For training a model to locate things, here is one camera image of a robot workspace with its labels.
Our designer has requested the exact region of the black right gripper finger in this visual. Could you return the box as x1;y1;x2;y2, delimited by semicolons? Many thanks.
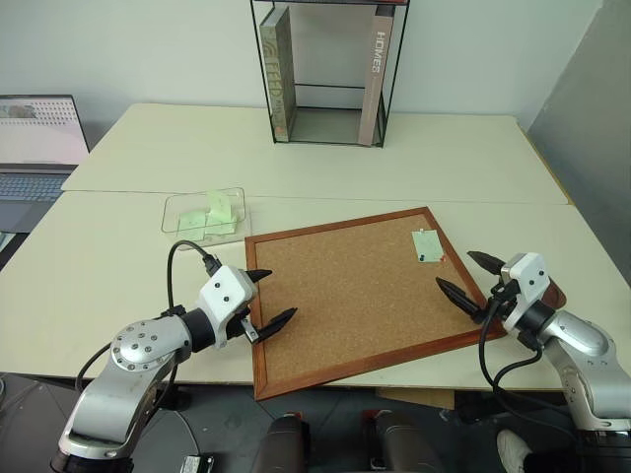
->
435;276;484;321
466;250;505;275

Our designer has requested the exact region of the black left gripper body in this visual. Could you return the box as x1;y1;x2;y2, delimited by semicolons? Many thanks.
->
227;303;261;346

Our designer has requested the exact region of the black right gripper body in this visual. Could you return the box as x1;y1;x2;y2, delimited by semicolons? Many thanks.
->
472;277;520;324

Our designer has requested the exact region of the flat green paper note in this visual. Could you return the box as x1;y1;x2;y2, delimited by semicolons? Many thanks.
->
177;210;209;240
203;219;242;237

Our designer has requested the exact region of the folded green paper note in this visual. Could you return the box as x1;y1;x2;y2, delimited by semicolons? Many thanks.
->
205;190;234;224

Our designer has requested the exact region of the wood framed cork board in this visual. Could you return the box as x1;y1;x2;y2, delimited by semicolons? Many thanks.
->
244;206;510;403

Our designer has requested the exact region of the clear plastic tray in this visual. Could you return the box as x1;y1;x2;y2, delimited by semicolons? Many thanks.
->
162;186;253;246

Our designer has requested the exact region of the dark rounded shape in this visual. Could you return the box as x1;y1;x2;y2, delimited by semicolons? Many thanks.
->
254;415;313;473
377;410;446;473

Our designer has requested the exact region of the white shoe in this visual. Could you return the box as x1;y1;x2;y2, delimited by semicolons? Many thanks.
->
496;429;534;473

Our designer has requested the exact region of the small black floor box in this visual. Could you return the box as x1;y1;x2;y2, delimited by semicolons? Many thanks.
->
182;452;216;473

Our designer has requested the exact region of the grey partition panel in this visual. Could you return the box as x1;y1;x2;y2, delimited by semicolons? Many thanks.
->
524;13;631;211

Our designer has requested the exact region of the olive patterned book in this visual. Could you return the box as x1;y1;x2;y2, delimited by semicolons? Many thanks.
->
258;6;298;143

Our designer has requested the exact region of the pink HOMES book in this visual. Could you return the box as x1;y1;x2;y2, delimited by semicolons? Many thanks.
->
357;3;396;148

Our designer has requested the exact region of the grey laptop computer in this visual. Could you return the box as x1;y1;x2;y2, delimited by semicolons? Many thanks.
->
0;94;92;234

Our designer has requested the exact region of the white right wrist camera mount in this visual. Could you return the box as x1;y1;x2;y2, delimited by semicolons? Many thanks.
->
499;251;551;332

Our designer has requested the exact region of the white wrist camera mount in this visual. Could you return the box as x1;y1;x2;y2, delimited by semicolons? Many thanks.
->
499;251;551;332
198;265;256;349

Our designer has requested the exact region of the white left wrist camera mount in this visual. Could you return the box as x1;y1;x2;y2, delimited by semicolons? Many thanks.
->
198;265;256;349

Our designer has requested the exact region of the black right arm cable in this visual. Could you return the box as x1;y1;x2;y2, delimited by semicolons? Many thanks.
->
477;283;584;411

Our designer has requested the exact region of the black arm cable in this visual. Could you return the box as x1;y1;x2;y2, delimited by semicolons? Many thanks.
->
477;283;584;411
166;239;221;319

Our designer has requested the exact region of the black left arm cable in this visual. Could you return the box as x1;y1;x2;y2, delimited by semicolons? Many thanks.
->
166;239;221;319

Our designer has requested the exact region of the thin black cable loop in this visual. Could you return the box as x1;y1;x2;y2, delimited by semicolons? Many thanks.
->
74;341;119;394

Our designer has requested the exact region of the black wire frame rack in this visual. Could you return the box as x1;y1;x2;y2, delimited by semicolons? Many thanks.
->
248;0;412;149

